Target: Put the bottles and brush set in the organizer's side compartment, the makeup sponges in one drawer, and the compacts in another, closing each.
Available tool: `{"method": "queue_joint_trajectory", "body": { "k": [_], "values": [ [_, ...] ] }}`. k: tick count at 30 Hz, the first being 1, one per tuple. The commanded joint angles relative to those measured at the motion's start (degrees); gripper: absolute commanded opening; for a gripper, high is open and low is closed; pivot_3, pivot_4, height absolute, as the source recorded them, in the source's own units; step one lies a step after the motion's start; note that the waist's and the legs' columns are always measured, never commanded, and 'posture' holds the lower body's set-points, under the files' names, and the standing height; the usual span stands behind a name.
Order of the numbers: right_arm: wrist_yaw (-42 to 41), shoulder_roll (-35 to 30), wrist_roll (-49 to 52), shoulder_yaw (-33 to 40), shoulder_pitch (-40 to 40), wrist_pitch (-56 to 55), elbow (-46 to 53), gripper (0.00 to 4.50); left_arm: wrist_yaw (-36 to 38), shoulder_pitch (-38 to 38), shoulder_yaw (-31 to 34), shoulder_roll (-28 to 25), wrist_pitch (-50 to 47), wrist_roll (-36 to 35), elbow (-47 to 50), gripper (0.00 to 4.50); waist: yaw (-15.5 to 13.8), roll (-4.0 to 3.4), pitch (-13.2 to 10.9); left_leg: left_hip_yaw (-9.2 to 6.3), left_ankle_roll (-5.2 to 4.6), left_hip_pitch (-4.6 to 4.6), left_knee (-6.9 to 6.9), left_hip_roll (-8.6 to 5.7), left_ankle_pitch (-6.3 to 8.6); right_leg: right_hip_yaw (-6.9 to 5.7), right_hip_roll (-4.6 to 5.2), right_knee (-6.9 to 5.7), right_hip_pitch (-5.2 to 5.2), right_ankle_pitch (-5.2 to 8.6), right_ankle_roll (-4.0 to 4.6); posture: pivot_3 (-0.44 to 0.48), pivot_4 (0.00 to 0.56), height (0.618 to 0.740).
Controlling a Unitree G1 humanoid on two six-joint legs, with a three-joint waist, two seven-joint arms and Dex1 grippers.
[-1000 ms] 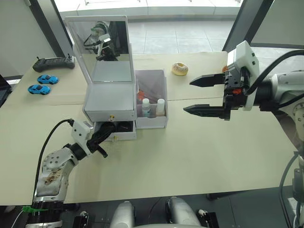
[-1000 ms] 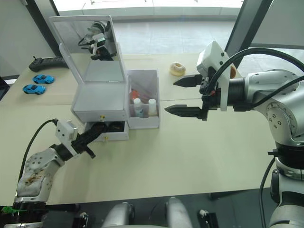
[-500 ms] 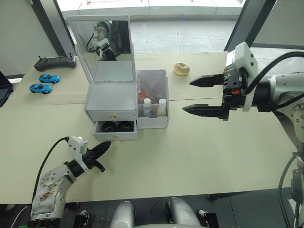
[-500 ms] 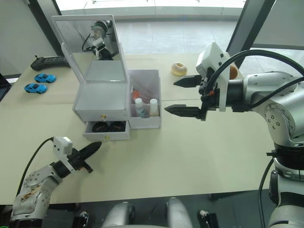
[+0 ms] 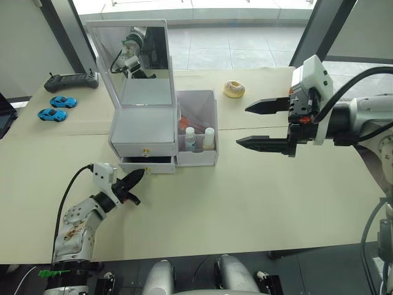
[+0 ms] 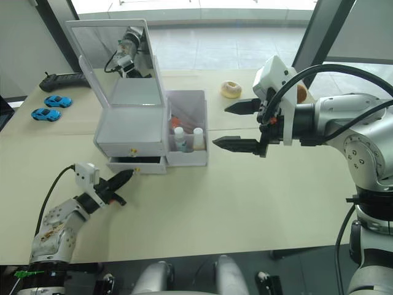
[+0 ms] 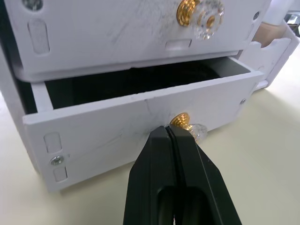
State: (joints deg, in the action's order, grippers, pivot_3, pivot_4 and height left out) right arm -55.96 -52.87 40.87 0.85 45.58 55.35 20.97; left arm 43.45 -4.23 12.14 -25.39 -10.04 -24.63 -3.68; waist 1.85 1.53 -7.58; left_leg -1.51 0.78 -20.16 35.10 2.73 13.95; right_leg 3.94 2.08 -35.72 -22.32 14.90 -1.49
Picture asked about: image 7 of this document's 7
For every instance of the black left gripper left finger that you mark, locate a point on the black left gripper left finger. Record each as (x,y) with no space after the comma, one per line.
(152,175)

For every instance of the white drawer with scuffed front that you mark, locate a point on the white drawer with scuffed front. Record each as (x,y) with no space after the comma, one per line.
(93,133)

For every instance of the beige bottle with white cap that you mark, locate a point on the beige bottle with white cap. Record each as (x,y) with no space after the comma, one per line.
(267,32)

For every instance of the white drawer with crystal knob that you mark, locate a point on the white drawer with crystal knob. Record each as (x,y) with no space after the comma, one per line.
(93,30)

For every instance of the white makeup organizer box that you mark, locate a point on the white makeup organizer box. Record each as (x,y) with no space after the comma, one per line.
(279,61)

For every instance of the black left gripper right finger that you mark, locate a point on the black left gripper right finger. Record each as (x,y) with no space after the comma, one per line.
(201,187)

